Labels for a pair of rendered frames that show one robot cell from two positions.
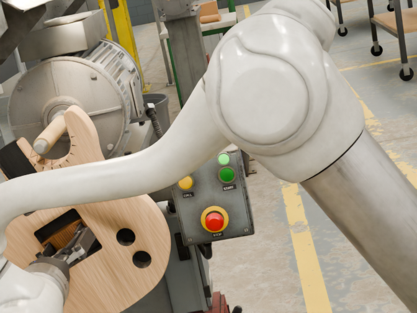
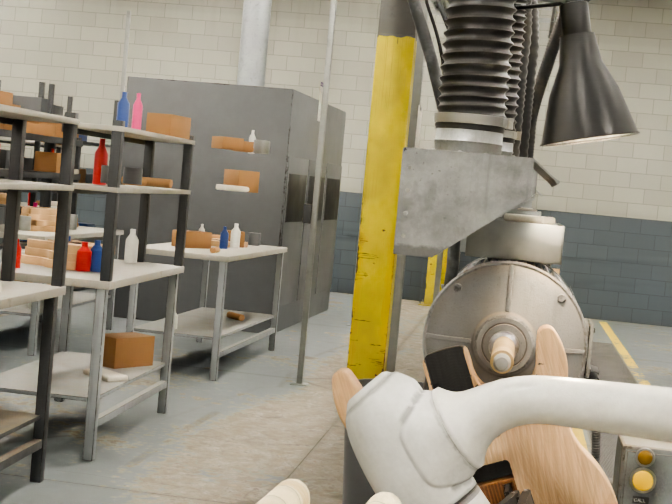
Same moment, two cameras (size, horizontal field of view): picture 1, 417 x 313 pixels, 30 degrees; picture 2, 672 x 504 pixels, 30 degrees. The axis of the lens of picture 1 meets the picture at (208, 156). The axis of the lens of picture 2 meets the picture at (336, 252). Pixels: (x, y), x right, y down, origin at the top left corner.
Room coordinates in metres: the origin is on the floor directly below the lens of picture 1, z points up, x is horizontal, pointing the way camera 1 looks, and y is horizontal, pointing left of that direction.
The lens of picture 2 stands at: (-0.30, 0.43, 1.47)
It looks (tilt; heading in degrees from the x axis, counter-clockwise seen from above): 3 degrees down; 4
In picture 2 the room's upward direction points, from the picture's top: 5 degrees clockwise
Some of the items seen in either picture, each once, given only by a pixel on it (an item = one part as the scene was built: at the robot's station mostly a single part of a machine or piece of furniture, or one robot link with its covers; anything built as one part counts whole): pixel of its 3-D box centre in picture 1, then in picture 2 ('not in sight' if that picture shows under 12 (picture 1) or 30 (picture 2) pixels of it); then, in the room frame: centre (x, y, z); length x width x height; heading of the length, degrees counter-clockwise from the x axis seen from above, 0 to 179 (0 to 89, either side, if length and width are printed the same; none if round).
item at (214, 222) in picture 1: (214, 220); not in sight; (1.58, 0.01, 0.98); 0.04 x 0.04 x 0.04; 85
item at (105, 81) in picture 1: (84, 100); (510, 333); (1.81, 0.26, 1.25); 0.41 x 0.27 x 0.26; 175
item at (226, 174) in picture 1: (226, 174); not in sight; (1.59, -0.03, 1.07); 0.03 x 0.01 x 0.03; 85
